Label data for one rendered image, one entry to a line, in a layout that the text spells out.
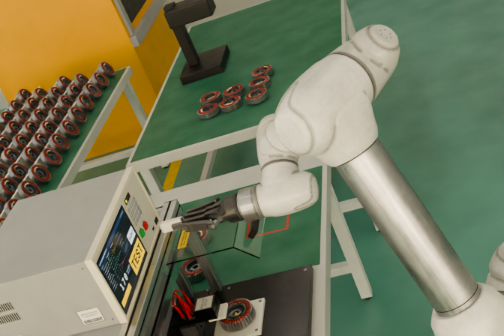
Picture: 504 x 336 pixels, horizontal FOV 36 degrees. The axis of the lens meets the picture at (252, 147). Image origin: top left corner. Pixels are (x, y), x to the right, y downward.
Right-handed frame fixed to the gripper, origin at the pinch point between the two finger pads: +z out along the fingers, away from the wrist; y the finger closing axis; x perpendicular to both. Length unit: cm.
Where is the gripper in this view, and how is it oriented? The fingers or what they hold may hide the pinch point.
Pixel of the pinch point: (172, 224)
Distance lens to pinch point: 212.2
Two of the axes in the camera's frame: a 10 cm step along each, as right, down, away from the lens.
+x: -3.6, -8.3, -4.3
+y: 1.0, -4.9, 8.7
